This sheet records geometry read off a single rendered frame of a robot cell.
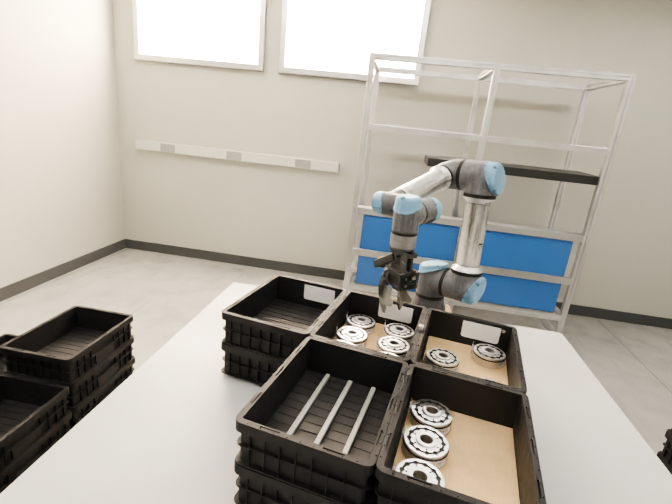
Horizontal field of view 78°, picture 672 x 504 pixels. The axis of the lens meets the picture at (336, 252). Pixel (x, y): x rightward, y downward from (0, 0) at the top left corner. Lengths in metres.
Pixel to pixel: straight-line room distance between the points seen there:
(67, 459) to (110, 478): 0.13
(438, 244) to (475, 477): 2.34
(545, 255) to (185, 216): 3.37
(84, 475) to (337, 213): 3.29
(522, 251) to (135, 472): 2.82
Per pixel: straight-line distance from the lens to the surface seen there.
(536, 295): 3.48
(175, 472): 1.18
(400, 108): 3.97
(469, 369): 1.43
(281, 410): 1.12
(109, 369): 2.10
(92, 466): 1.24
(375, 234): 3.20
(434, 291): 1.71
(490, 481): 1.07
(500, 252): 3.31
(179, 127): 4.51
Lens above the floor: 1.53
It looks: 17 degrees down
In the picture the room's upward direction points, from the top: 6 degrees clockwise
